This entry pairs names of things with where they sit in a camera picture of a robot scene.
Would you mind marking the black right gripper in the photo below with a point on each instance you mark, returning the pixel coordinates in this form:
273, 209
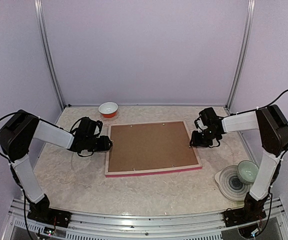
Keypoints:
196, 142

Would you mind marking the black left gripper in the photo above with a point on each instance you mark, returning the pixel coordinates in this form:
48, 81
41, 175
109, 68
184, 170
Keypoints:
104, 144

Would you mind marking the pink wooden picture frame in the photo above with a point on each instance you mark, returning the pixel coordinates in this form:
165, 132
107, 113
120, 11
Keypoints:
154, 173

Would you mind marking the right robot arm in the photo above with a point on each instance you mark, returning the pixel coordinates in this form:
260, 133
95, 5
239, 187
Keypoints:
273, 130

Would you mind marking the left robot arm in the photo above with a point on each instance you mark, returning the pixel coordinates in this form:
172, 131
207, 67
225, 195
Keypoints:
22, 127

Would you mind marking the orange white bowl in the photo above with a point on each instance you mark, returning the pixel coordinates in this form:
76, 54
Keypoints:
108, 109

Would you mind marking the green ceramic bowl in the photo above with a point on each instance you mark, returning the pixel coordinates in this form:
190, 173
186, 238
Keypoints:
247, 172

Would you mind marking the white swirl plate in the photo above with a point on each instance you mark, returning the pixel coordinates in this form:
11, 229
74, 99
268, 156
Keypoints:
230, 185

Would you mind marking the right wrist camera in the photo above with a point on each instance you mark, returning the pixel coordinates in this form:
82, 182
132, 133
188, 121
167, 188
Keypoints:
196, 123

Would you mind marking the aluminium front rail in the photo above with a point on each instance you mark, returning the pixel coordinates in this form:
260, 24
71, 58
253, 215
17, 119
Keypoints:
95, 226

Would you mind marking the right aluminium corner post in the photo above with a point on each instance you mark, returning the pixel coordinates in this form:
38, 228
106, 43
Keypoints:
242, 53

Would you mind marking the aluminium corner post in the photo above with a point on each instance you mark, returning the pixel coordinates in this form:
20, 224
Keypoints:
242, 53
38, 5

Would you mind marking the left aluminium corner post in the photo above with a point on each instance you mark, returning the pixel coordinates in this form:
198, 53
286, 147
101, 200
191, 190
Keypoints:
38, 5

